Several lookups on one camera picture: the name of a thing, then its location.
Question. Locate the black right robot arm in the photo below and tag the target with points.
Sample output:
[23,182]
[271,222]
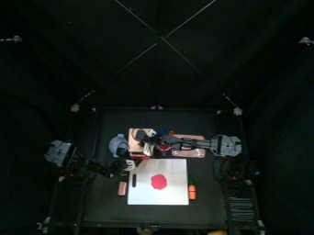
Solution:
[221,146]

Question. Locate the pink rectangular block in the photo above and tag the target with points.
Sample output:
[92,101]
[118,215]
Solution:
[122,188]

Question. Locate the white cutting board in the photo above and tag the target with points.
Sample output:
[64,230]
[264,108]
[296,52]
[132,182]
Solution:
[172,183]

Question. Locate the orange toy carrot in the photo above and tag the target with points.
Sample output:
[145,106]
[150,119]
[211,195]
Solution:
[192,190]

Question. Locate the pink plastic tray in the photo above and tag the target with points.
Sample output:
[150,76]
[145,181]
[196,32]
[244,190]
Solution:
[189,146]

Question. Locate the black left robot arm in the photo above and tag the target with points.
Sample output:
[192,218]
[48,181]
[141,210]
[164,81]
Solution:
[74,162]

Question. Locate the blue toy piece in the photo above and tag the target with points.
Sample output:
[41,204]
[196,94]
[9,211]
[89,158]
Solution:
[162,132]

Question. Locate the red play dough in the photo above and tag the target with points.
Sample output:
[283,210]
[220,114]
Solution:
[160,181]

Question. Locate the blue plastic bowl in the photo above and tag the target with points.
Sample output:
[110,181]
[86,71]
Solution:
[118,144]

